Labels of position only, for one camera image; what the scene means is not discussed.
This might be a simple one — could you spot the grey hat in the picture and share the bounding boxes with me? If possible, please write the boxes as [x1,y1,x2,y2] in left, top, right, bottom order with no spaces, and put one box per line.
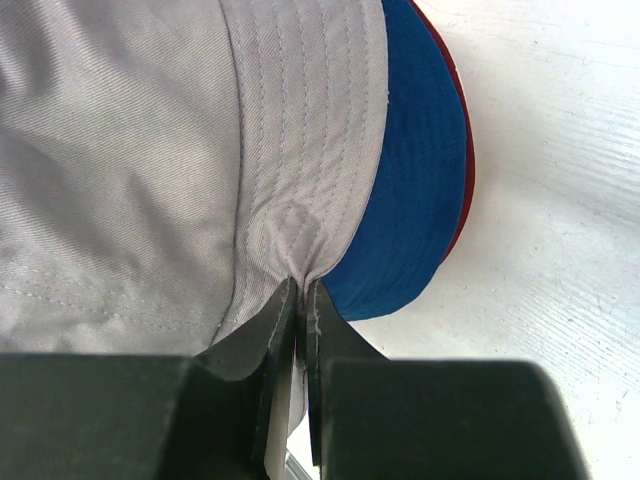
[0,0,390,436]

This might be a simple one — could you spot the dark red bucket hat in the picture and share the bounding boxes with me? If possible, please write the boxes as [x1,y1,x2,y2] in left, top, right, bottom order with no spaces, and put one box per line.
[407,0,476,264]

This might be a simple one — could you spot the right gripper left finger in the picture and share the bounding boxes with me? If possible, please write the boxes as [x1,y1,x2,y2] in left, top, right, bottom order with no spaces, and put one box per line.
[1,280,297,479]

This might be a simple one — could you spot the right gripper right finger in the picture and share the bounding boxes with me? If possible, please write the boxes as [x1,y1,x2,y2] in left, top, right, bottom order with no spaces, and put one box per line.
[304,282,587,479]

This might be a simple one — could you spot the blue hat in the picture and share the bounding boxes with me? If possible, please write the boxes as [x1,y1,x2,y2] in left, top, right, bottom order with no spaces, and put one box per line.
[322,1,475,321]

